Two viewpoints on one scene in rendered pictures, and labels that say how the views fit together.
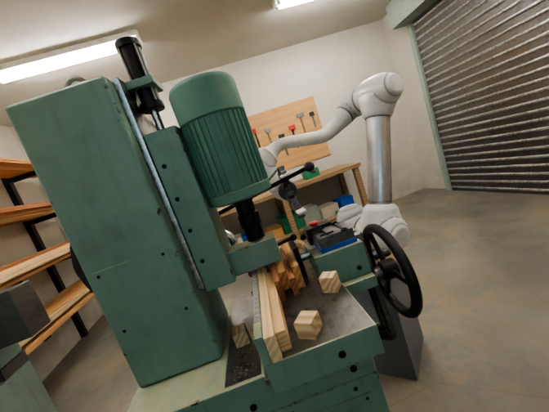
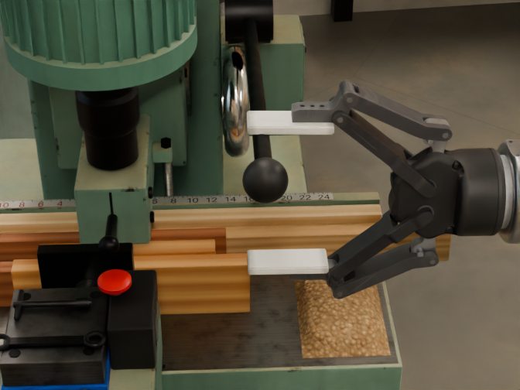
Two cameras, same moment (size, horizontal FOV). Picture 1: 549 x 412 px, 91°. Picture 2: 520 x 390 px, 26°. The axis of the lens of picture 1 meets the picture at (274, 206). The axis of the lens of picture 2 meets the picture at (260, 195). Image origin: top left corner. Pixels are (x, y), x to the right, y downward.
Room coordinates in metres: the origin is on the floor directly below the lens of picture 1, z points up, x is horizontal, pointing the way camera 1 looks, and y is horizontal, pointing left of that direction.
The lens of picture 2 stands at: (0.89, -0.85, 1.66)
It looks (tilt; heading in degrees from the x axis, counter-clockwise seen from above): 36 degrees down; 90
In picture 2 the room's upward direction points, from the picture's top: straight up
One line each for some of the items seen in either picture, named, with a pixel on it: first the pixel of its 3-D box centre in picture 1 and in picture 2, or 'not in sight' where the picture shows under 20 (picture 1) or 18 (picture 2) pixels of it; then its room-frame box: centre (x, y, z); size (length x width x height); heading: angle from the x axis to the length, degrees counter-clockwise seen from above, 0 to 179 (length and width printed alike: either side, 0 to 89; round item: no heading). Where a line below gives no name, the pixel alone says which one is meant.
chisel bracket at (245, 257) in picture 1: (255, 255); (119, 183); (0.75, 0.10, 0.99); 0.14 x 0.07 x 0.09; 93
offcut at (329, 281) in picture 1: (329, 281); not in sight; (0.59, -0.06, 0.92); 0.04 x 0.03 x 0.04; 57
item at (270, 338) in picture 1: (263, 279); (99, 234); (0.72, 0.10, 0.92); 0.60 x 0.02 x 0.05; 3
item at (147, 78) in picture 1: (138, 78); not in sight; (0.74, 0.22, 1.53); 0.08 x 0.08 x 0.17; 3
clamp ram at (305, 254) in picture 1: (307, 254); (86, 304); (0.73, -0.04, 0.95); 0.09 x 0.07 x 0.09; 3
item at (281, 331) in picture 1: (270, 272); (141, 249); (0.77, 0.08, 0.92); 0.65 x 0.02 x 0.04; 3
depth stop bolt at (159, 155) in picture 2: not in sight; (163, 178); (0.79, 0.14, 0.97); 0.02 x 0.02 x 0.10; 3
